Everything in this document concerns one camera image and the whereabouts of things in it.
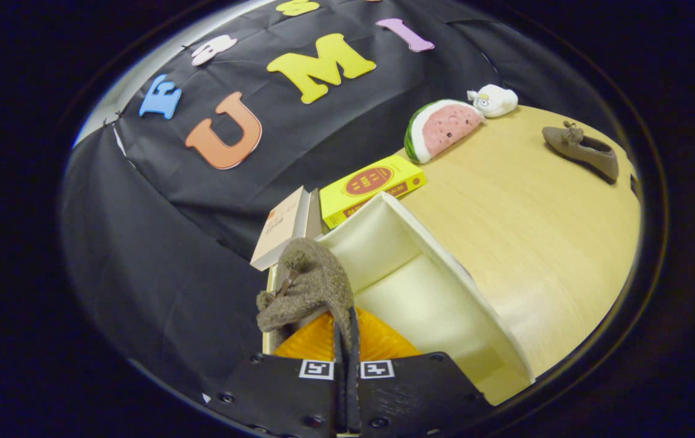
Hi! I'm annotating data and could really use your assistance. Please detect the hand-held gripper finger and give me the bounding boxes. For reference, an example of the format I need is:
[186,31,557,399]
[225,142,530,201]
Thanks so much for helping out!
[206,310,349,438]
[347,306,495,438]

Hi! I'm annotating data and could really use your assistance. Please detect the cream storage box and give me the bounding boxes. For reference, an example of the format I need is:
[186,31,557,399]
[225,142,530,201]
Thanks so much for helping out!
[260,192,535,406]

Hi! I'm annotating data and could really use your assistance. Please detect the brown fuzzy slipper shoe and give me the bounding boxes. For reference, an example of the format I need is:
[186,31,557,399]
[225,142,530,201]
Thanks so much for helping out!
[542,120,620,182]
[255,238,355,350]

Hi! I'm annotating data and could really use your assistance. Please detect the beige book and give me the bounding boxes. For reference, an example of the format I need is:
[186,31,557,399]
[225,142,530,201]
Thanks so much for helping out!
[250,186,313,271]

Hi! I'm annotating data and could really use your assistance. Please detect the grey book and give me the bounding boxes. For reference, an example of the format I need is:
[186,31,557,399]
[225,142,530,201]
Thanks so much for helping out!
[305,189,323,241]

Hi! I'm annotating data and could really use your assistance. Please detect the yellow book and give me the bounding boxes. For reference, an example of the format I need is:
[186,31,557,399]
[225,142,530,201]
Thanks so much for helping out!
[319,155,427,229]

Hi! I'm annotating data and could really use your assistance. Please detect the watermelon slice plush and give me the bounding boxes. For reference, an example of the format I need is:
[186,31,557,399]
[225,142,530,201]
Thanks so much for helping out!
[404,99,486,165]

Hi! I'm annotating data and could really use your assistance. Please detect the white plush toy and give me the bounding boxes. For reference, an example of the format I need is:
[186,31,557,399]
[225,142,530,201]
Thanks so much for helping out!
[466,84,519,119]

